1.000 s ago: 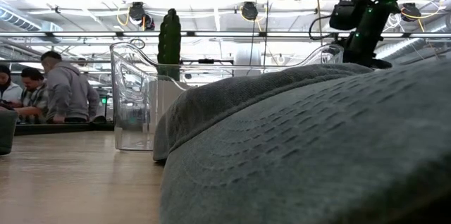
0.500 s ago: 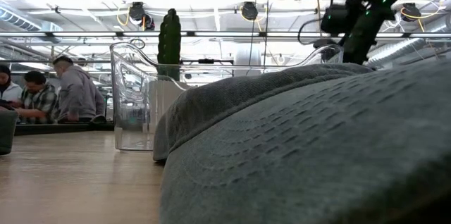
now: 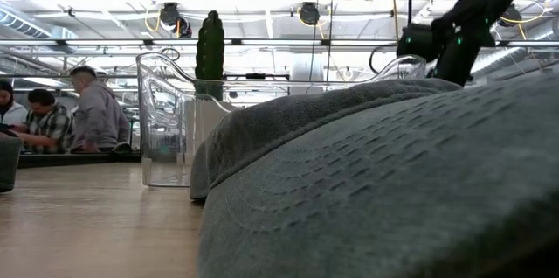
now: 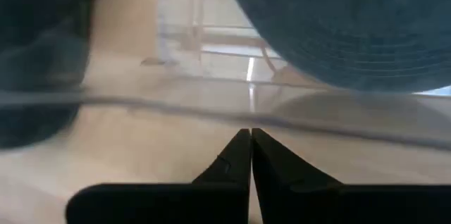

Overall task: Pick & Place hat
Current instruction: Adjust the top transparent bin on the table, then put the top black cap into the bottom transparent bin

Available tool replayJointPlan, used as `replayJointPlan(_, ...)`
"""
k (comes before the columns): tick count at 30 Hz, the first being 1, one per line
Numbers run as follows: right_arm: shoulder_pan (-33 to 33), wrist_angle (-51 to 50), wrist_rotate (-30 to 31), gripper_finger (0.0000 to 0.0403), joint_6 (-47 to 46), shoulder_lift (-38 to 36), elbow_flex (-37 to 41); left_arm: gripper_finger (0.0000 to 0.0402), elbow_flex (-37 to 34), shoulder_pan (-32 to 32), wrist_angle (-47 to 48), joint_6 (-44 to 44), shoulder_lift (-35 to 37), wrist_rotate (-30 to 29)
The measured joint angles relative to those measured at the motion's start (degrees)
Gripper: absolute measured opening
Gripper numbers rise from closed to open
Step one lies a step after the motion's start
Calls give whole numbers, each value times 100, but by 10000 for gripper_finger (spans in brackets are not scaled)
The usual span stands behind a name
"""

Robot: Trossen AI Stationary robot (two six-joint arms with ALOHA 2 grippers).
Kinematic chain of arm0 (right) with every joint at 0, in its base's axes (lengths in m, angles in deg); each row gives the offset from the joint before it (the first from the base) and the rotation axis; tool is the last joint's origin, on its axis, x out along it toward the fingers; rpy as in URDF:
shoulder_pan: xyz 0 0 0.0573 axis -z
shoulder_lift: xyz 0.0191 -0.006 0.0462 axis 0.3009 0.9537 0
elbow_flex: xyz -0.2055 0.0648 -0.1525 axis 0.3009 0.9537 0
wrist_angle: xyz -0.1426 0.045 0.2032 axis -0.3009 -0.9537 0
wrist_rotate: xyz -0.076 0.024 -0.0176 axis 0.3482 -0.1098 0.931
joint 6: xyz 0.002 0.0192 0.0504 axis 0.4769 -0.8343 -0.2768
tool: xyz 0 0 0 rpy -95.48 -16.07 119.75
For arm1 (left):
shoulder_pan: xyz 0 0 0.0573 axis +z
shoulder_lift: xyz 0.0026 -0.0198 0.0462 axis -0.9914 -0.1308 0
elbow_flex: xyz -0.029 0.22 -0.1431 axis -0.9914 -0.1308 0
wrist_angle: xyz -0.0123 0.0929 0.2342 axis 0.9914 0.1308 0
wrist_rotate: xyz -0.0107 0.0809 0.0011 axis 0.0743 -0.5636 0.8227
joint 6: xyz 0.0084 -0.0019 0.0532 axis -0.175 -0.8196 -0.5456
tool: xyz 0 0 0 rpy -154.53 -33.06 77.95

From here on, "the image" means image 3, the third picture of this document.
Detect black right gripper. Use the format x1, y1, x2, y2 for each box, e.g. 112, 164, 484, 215
396, 10, 497, 87

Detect grey baseball cap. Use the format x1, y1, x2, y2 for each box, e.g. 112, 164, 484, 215
190, 72, 559, 278

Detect clear plastic bin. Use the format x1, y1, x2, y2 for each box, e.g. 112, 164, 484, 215
135, 52, 428, 190

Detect black baseball cap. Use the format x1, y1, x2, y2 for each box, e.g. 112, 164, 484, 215
0, 135, 24, 194

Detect green cactus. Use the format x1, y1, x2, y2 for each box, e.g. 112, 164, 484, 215
194, 10, 226, 101

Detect long ceiling light bar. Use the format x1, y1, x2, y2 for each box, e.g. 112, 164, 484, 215
0, 37, 559, 50

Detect white sneakers of person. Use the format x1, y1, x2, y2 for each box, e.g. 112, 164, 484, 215
68, 65, 132, 154

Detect person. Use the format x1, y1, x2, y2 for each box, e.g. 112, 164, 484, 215
9, 87, 76, 156
0, 80, 29, 131

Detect silver ventilation duct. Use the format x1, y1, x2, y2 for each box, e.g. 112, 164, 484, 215
469, 19, 559, 81
0, 4, 80, 54

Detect black ceiling cord reel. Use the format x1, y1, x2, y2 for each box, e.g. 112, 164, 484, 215
497, 3, 524, 29
173, 16, 194, 39
298, 1, 321, 27
158, 1, 182, 31

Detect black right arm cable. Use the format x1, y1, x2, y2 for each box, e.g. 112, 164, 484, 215
406, 0, 451, 28

